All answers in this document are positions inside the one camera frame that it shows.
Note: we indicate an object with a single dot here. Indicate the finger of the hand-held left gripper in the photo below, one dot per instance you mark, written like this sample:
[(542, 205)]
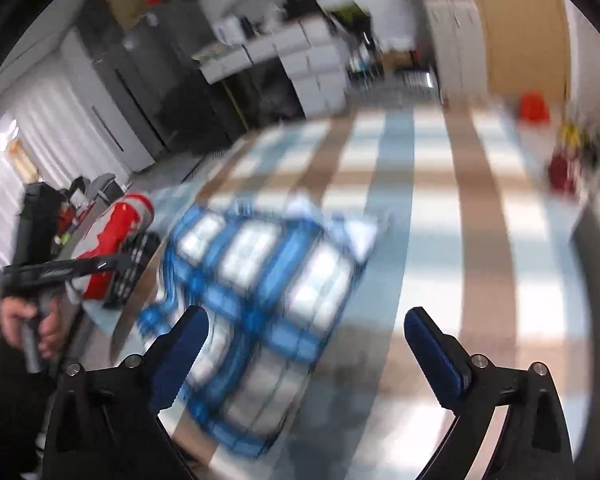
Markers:
[(105, 262)]

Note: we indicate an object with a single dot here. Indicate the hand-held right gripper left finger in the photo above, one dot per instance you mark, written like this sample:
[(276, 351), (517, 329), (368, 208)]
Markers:
[(180, 360)]

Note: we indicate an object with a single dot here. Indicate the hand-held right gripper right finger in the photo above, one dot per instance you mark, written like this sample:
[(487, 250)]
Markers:
[(437, 360)]

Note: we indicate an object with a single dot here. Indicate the blue plaid shirt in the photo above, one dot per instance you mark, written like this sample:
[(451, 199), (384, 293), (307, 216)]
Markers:
[(260, 280)]

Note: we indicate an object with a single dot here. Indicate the person's left forearm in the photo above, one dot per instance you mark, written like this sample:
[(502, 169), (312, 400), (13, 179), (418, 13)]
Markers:
[(10, 400)]

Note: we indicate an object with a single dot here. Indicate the person's left hand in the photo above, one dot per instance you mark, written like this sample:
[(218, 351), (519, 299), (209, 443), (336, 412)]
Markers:
[(52, 325)]

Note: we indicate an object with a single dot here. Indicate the black white plaid cloth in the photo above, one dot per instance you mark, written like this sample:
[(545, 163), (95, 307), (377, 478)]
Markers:
[(140, 250)]

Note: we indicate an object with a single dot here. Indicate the red white printed blanket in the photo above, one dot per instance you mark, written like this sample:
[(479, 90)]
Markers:
[(120, 220)]

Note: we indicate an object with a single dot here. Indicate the grey bag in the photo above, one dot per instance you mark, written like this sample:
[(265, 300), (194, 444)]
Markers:
[(100, 187)]

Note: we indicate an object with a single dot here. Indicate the white curtain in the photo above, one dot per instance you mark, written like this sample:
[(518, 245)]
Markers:
[(45, 135)]

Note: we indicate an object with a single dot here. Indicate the checkered bed sheet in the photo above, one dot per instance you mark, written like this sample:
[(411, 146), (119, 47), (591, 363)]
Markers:
[(430, 210)]

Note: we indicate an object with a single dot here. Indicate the black glass cabinet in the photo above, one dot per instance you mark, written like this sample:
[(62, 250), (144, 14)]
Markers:
[(105, 75)]

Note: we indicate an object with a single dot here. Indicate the red shoes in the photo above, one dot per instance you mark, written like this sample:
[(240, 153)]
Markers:
[(562, 175)]

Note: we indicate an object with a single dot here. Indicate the grey refrigerator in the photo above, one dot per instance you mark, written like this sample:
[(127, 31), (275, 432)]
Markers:
[(180, 45)]

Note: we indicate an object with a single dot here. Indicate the white electric kettle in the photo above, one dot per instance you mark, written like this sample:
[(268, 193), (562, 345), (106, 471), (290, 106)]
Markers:
[(227, 30)]

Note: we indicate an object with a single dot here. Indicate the yellow shoes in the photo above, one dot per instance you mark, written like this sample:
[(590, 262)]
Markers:
[(572, 134)]

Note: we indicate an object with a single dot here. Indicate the red plastic bag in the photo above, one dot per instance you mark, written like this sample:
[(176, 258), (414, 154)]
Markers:
[(532, 107)]

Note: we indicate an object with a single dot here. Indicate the grey slatted rack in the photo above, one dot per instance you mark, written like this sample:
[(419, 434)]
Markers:
[(417, 80)]

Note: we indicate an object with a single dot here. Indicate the white desk with drawers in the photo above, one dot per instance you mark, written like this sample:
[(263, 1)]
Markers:
[(310, 65)]

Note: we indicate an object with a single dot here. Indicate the grey framed mirror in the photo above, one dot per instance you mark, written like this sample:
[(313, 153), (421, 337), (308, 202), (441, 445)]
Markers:
[(260, 5)]

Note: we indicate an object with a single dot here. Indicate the cardboard box with black items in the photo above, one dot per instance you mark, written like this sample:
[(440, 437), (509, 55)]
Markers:
[(397, 60)]

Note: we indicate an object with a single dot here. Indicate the white cabinet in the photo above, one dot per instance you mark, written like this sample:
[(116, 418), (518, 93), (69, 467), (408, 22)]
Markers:
[(455, 45)]

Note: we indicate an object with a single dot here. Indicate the wooden door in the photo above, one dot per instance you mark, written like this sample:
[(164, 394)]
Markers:
[(525, 35)]

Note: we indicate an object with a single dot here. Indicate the green black bag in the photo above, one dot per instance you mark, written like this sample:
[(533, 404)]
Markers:
[(352, 15)]

